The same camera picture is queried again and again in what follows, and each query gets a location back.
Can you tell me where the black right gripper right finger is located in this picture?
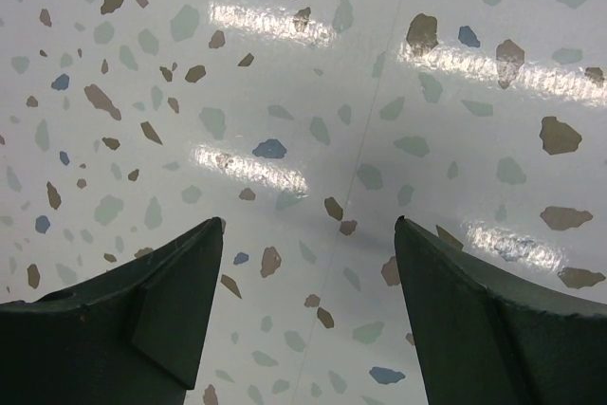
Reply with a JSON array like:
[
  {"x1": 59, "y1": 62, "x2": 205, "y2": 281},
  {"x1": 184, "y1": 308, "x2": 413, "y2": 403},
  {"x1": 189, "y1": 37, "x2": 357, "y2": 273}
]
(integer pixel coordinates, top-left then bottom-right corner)
[{"x1": 395, "y1": 217, "x2": 606, "y2": 404}]

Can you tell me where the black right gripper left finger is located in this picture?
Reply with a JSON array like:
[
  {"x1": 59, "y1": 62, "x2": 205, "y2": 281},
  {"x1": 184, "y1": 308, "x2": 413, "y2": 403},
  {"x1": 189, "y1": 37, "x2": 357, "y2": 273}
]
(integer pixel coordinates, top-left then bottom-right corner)
[{"x1": 1, "y1": 217, "x2": 223, "y2": 404}]

